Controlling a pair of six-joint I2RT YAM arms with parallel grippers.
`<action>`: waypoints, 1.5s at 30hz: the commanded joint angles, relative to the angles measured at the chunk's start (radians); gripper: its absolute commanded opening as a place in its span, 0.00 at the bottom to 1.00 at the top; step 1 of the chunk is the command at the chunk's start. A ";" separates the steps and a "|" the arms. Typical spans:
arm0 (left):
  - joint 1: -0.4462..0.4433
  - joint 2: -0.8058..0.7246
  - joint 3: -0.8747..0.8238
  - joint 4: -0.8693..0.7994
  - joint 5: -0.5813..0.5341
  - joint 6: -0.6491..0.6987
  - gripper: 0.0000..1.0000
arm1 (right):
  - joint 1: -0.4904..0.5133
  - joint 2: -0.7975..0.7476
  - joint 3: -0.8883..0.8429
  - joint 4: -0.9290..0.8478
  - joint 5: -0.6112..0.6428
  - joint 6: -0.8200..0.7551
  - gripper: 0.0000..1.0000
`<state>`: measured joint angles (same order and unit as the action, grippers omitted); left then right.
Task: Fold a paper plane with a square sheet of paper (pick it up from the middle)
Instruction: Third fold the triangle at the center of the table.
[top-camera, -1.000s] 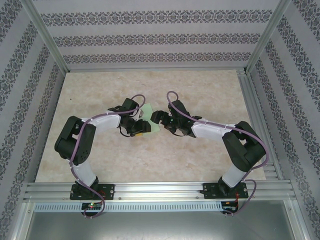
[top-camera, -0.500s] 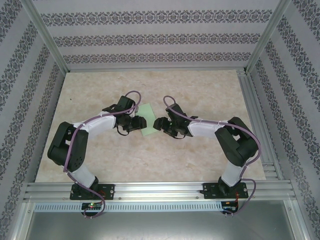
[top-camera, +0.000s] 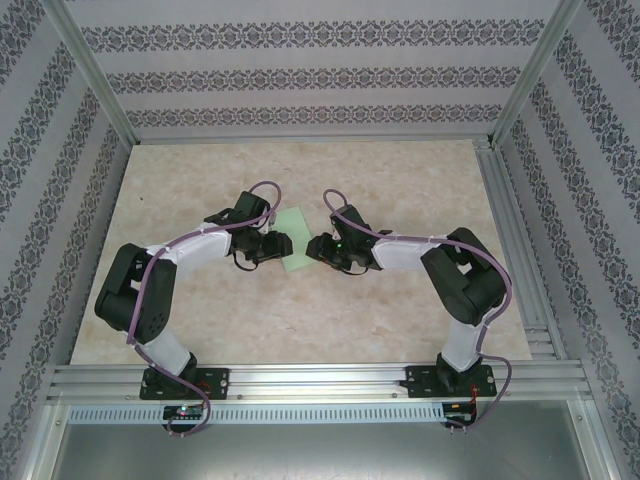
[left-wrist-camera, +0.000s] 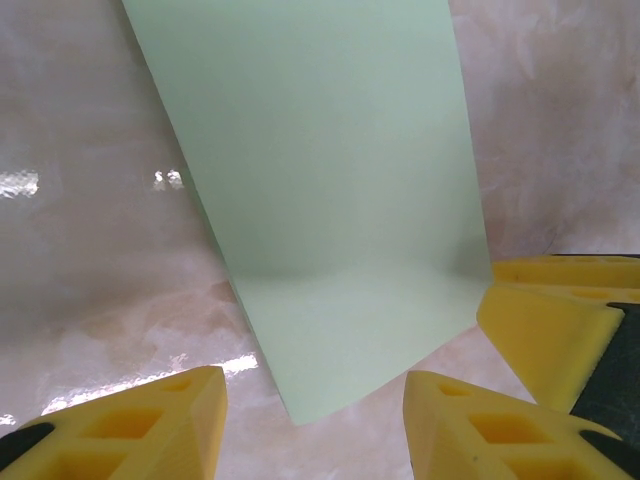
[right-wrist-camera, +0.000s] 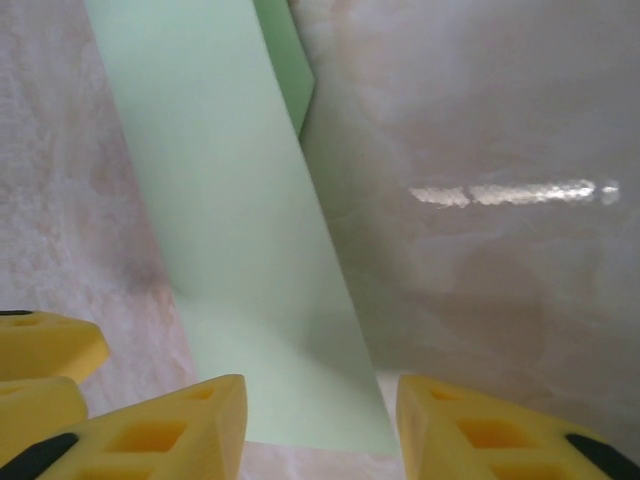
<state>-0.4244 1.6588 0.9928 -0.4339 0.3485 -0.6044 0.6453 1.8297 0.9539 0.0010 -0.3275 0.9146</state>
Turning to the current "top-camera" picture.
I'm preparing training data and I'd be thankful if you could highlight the grey sheet metal tray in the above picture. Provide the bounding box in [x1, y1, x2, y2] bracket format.
[39, 404, 616, 480]

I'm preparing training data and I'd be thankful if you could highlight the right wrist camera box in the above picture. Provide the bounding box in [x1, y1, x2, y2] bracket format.
[327, 203, 369, 239]

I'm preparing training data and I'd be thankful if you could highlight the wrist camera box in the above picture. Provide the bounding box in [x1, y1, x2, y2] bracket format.
[234, 190, 276, 224]
[327, 203, 369, 239]

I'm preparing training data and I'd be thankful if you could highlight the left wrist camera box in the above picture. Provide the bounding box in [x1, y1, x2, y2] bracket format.
[234, 190, 276, 224]

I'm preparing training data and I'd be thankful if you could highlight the aluminium rear frame rail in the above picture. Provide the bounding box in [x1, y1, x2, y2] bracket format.
[130, 133, 496, 147]

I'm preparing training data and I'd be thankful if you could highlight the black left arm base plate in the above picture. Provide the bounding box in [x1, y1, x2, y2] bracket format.
[139, 367, 231, 401]

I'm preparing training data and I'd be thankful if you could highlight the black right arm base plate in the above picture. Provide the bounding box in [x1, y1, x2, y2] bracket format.
[405, 364, 497, 400]

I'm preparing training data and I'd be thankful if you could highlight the slotted grey cable duct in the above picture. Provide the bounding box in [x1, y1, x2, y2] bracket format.
[67, 402, 446, 425]

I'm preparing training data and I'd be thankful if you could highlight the aluminium side frame rail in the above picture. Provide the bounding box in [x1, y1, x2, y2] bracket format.
[472, 139, 569, 361]

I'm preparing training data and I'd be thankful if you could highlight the aluminium left rear frame post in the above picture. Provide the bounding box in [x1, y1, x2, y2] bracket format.
[47, 0, 139, 146]

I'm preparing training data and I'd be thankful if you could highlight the aluminium frame post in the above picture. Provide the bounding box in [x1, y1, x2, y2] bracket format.
[47, 0, 139, 146]
[489, 0, 586, 146]

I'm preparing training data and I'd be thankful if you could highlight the aluminium right rear frame post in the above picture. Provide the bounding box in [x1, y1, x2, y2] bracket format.
[489, 0, 586, 146]

